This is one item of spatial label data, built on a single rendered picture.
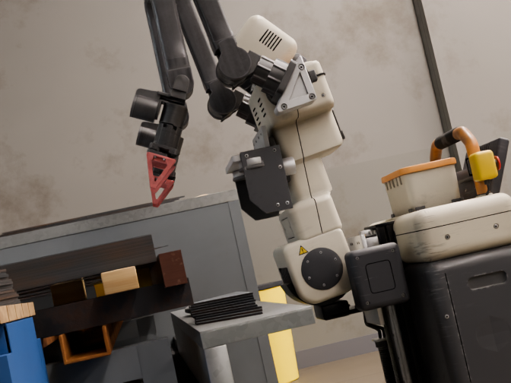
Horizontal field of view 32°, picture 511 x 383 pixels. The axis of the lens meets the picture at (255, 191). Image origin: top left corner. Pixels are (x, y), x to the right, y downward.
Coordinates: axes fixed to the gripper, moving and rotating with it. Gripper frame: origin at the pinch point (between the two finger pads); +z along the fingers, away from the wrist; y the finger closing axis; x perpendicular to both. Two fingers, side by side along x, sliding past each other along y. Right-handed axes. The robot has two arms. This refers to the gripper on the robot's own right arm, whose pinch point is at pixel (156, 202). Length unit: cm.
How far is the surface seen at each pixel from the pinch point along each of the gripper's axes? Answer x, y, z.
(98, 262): -4, 89, 20
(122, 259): 0, 89, 19
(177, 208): 6, -71, -6
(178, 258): 9, 92, 16
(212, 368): 20, 96, 33
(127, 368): 6, 84, 37
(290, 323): 31, 95, 22
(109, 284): -1, 94, 23
